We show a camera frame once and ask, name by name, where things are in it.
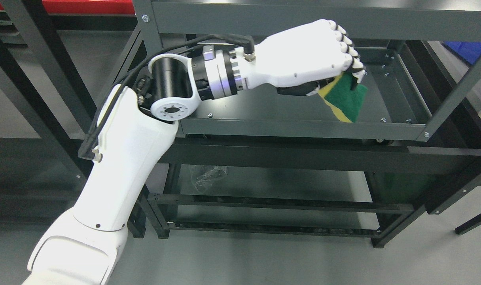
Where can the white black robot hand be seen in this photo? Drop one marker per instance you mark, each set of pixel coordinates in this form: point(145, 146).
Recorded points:
point(308, 53)

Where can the green yellow sponge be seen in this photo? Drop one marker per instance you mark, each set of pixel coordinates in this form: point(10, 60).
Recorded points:
point(343, 97)

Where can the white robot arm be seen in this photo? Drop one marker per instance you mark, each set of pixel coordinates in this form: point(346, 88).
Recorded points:
point(84, 244)

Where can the grey metal shelf cart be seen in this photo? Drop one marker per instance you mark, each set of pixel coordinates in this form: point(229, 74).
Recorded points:
point(417, 138)

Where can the black metal shelf rack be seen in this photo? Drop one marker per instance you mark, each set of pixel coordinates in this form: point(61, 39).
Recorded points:
point(39, 33)

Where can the crumpled clear plastic bag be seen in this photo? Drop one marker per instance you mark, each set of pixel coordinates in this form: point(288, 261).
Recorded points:
point(203, 177)

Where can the blue plastic bin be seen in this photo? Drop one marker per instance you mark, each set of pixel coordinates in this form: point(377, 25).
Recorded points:
point(469, 52)

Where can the red bin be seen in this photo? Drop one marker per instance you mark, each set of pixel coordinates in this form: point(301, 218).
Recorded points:
point(73, 7)

